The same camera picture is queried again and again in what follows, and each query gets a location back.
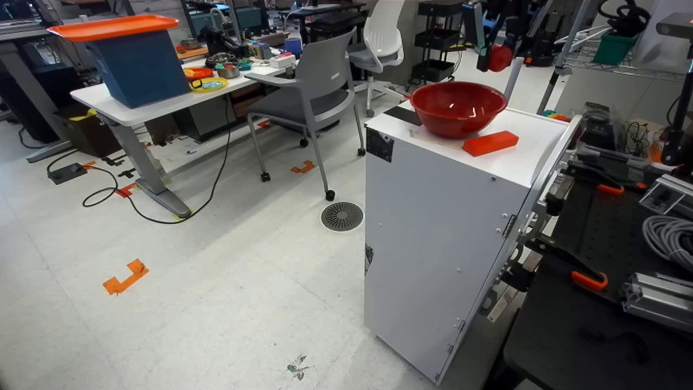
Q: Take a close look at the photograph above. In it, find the red plastic bowl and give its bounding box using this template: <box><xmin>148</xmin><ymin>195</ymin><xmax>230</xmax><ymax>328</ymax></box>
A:
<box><xmin>410</xmin><ymin>83</ymin><xmax>506</xmax><ymax>138</ymax></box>

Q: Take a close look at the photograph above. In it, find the black orange bar clamp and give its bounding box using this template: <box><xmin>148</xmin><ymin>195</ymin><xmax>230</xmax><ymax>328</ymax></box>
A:
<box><xmin>527</xmin><ymin>236</ymin><xmax>609</xmax><ymax>292</ymax></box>

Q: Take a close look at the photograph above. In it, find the white toy kitchen cabinet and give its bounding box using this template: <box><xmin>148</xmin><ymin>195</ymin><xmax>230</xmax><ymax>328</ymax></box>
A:
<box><xmin>363</xmin><ymin>108</ymin><xmax>579</xmax><ymax>384</ymax></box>

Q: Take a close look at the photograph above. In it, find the grey office chair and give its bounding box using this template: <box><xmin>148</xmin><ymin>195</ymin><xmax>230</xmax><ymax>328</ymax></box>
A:
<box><xmin>246</xmin><ymin>28</ymin><xmax>366</xmax><ymax>202</ymax></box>

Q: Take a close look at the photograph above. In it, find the black perforated breadboard table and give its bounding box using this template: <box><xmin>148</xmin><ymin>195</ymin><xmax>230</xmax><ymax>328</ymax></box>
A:
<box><xmin>486</xmin><ymin>179</ymin><xmax>693</xmax><ymax>390</ymax></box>

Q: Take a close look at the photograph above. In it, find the grey coiled cable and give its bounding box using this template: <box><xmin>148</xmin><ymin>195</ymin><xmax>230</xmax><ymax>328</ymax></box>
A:
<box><xmin>638</xmin><ymin>213</ymin><xmax>693</xmax><ymax>274</ymax></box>

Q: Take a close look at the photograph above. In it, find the white desk with grey legs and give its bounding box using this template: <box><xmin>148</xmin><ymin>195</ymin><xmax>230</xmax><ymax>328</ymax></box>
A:
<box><xmin>70</xmin><ymin>59</ymin><xmax>299</xmax><ymax>221</ymax></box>

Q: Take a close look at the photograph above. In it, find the blue storage bin orange lid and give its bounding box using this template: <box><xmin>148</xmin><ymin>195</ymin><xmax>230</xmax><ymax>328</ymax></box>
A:
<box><xmin>50</xmin><ymin>13</ymin><xmax>189</xmax><ymax>108</ymax></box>

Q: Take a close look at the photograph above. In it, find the round floor drain cover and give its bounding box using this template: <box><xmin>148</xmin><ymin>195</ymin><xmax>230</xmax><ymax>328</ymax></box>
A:
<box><xmin>321</xmin><ymin>202</ymin><xmax>363</xmax><ymax>233</ymax></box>

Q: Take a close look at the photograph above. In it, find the orange floor tape marker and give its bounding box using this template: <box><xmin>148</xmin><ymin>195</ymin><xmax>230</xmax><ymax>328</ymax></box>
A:
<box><xmin>104</xmin><ymin>260</ymin><xmax>150</xmax><ymax>295</ymax></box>

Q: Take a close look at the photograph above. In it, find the aluminium extrusion rail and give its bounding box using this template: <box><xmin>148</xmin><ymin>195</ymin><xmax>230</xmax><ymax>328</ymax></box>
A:
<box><xmin>622</xmin><ymin>274</ymin><xmax>693</xmax><ymax>333</ymax></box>

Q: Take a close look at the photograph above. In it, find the orange rectangular block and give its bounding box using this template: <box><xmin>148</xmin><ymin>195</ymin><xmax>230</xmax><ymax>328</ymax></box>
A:
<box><xmin>462</xmin><ymin>131</ymin><xmax>519</xmax><ymax>157</ymax></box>

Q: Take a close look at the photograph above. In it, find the black power cable on floor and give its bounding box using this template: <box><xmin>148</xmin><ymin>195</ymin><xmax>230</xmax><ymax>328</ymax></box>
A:
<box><xmin>46</xmin><ymin>94</ymin><xmax>234</xmax><ymax>228</ymax></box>

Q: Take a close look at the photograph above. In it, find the white office chair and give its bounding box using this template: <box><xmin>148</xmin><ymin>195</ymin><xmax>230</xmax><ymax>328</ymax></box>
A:
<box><xmin>349</xmin><ymin>0</ymin><xmax>405</xmax><ymax>117</ymax></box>

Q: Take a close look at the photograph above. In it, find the red bell pepper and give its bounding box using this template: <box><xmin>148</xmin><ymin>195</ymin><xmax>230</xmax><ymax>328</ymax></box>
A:
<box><xmin>487</xmin><ymin>45</ymin><xmax>513</xmax><ymax>72</ymax></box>

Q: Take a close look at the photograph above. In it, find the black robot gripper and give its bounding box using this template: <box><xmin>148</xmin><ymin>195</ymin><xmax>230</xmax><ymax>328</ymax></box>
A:
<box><xmin>479</xmin><ymin>0</ymin><xmax>542</xmax><ymax>43</ymax></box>

